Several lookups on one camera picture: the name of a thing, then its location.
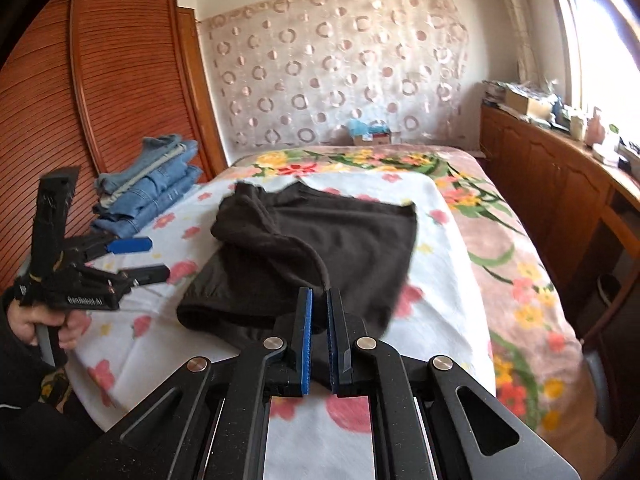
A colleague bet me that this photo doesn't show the wooden framed window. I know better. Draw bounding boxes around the wooden framed window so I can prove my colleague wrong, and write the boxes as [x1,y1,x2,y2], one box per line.
[550,0,640,146]

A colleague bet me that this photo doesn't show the pink bottle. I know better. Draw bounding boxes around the pink bottle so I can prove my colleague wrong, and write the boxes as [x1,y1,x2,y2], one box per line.
[586,106,607,150]

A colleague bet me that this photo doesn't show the white lace curtain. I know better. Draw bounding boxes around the white lace curtain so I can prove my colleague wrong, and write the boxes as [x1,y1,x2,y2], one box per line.
[492,0,538,83]

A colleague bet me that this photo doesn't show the stack of folded dark clothes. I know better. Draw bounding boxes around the stack of folded dark clothes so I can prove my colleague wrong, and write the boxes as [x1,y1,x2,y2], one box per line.
[90,180,204,239]

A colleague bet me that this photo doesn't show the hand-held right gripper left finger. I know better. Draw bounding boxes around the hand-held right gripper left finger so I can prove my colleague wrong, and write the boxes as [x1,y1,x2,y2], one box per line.
[60,287,315,480]

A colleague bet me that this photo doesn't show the wooden louvered wardrobe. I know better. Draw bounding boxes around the wooden louvered wardrobe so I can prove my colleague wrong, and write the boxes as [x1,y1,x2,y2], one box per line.
[0,0,228,301]

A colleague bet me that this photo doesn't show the pink floral blanket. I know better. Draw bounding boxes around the pink floral blanket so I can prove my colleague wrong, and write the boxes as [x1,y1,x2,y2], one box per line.
[30,144,618,461]

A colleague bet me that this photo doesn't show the plain brown cardboard box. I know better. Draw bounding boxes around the plain brown cardboard box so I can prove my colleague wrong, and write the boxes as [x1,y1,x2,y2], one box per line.
[502,85,553,122]

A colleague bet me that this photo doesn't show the grey chair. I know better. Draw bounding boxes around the grey chair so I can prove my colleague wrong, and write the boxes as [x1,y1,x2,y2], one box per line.
[580,347,628,443]

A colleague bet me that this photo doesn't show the person's left forearm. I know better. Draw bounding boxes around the person's left forearm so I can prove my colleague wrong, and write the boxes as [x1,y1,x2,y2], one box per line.
[0,287,113,480]

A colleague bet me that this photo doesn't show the printed cardboard box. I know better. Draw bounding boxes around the printed cardboard box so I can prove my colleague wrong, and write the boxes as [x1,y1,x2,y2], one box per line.
[347,127,401,147]

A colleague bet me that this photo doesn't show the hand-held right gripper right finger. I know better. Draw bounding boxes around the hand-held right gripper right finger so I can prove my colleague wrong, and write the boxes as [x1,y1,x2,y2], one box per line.
[326,287,581,480]

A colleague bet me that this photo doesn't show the circle patterned sheer curtain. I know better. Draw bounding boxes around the circle patterned sheer curtain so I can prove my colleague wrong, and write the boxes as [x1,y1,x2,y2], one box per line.
[197,0,473,153]

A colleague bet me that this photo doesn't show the wooden window cabinet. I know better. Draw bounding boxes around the wooden window cabinet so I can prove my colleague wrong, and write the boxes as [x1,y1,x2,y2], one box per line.
[480,102,640,346]

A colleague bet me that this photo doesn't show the person's left hand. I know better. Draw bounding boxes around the person's left hand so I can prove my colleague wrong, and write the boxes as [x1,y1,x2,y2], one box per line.
[7,305,88,351]

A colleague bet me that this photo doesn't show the stack of papers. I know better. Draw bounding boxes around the stack of papers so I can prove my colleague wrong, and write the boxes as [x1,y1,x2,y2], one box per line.
[481,79,508,108]

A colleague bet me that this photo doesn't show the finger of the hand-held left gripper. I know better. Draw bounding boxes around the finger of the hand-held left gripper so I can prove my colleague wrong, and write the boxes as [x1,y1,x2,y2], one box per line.
[70,265,171,297]
[65,236,153,261]

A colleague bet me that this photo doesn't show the light blue folded jeans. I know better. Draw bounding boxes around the light blue folded jeans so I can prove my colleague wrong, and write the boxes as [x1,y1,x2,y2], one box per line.
[96,134,199,195]

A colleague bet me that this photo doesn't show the black pants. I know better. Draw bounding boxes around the black pants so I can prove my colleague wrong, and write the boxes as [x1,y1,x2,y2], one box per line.
[176,181,419,393]

